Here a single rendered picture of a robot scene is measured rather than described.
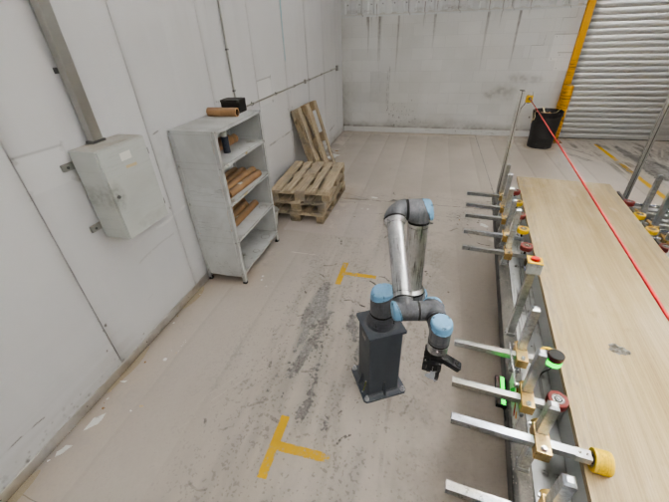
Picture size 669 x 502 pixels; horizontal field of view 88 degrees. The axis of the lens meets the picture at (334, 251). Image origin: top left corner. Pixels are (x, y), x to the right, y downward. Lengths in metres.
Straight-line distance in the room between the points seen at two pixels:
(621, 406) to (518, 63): 7.85
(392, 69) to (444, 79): 1.18
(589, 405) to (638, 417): 0.16
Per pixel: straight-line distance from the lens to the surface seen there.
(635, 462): 1.78
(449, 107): 9.02
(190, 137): 3.22
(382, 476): 2.43
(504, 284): 2.65
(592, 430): 1.78
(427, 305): 1.59
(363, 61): 9.03
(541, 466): 1.95
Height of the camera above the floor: 2.22
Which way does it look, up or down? 33 degrees down
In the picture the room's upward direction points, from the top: 2 degrees counter-clockwise
